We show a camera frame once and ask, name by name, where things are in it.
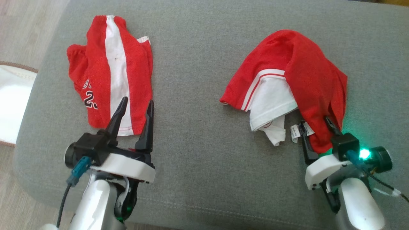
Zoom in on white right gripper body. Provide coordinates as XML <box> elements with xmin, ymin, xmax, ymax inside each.
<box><xmin>305</xmin><ymin>155</ymin><xmax>351</xmax><ymax>191</ymax></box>

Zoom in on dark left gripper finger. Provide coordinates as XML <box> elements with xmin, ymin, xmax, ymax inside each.
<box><xmin>135</xmin><ymin>100</ymin><xmax>155</xmax><ymax>153</ymax></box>
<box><xmin>105</xmin><ymin>97</ymin><xmax>128</xmax><ymax>147</ymax></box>

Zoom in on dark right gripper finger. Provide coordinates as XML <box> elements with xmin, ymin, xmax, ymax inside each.
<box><xmin>324</xmin><ymin>116</ymin><xmax>342</xmax><ymax>139</ymax></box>
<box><xmin>300</xmin><ymin>121</ymin><xmax>319</xmax><ymax>165</ymax></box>

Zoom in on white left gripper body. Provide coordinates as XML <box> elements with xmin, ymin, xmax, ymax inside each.
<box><xmin>90</xmin><ymin>148</ymin><xmax>156</xmax><ymax>183</ymax></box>

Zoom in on red and white shirt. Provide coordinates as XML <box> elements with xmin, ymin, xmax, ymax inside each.
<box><xmin>220</xmin><ymin>29</ymin><xmax>348</xmax><ymax>154</ymax></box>

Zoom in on red shorts with white stripe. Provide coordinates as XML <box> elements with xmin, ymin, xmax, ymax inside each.
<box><xmin>66</xmin><ymin>15</ymin><xmax>153</xmax><ymax>137</ymax></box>

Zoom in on grey fabric sofa seat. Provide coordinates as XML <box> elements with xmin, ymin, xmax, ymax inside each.
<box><xmin>13</xmin><ymin>0</ymin><xmax>409</xmax><ymax>230</ymax></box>

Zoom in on white laundry basket brown rim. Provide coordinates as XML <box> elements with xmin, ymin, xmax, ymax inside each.
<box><xmin>0</xmin><ymin>61</ymin><xmax>39</xmax><ymax>148</ymax></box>

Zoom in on left camera cable teal plug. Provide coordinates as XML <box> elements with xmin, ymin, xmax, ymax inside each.
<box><xmin>57</xmin><ymin>156</ymin><xmax>93</xmax><ymax>228</ymax></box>

